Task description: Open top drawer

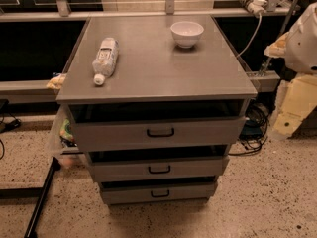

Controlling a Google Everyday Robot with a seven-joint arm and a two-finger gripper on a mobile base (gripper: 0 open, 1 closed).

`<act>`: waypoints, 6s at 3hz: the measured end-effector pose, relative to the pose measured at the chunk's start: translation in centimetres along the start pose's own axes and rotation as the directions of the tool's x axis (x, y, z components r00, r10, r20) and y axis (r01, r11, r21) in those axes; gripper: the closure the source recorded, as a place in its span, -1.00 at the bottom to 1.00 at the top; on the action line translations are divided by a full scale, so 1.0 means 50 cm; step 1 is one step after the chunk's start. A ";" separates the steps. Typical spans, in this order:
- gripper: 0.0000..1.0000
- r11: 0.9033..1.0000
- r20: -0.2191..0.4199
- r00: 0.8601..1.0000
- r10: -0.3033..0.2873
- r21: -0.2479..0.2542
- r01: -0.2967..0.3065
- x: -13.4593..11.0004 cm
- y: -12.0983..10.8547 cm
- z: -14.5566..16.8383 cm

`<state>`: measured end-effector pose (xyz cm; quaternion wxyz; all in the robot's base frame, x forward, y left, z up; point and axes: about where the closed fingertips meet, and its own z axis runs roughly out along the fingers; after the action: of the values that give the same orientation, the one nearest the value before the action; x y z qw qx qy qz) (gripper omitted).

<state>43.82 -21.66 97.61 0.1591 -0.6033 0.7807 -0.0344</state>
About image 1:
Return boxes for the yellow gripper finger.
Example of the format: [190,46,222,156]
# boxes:
[264,32,288,59]
[272,74,317,138]

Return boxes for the grey top drawer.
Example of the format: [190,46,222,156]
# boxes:
[69,99,246,152]

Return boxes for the grey drawer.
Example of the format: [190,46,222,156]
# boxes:
[99,176,218,205]
[69,99,246,152]
[86,145,229,182]

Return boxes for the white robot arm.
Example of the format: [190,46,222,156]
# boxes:
[264,3,317,139]

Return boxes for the grey drawer cabinet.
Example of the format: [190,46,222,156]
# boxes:
[55,14,259,206]

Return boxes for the grey middle drawer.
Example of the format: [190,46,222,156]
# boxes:
[86,145,229,182]

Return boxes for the grey bottom drawer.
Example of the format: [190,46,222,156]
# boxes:
[99,176,218,205]

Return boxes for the white power strip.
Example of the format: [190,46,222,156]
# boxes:
[238,0,266,17]

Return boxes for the white ceramic bowl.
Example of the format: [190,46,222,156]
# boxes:
[170,21,204,49]

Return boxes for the clear plastic water bottle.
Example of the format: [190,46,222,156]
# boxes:
[92,38,119,86]

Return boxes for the yellow snack packet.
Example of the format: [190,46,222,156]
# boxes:
[47,73,66,90]

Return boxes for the clear plastic bag of items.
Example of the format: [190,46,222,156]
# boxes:
[46,104,83,168]

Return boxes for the white power cable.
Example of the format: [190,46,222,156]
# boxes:
[235,13,264,59]

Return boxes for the black cable bundle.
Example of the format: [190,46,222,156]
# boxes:
[228,103,270,157]

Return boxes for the grey metal rail frame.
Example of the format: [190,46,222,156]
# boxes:
[0,0,302,105]

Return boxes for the black cable on left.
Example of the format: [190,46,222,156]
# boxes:
[0,98,22,161]

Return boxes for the black metal floor frame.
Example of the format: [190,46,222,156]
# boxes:
[0,157,61,238]

